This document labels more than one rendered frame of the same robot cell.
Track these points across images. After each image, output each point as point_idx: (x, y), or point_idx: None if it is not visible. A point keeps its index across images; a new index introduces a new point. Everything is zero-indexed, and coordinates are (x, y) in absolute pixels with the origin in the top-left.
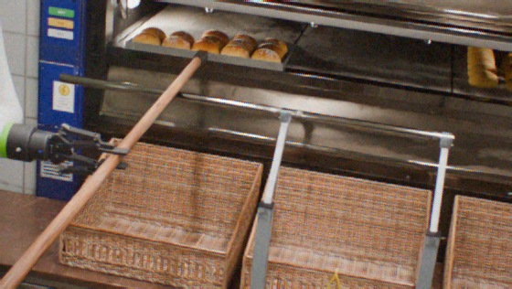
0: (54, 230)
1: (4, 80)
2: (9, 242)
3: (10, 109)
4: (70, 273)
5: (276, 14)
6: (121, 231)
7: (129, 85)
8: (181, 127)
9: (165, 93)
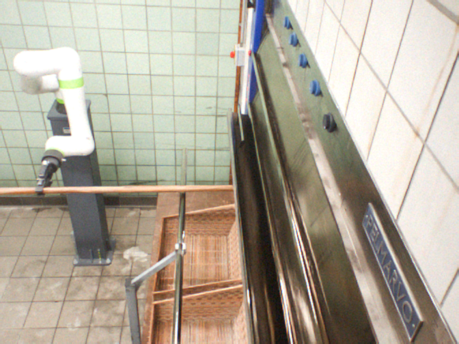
0: None
1: (73, 129)
2: (177, 212)
3: (74, 143)
4: (154, 242)
5: (233, 187)
6: (160, 241)
7: (182, 173)
8: None
9: (151, 186)
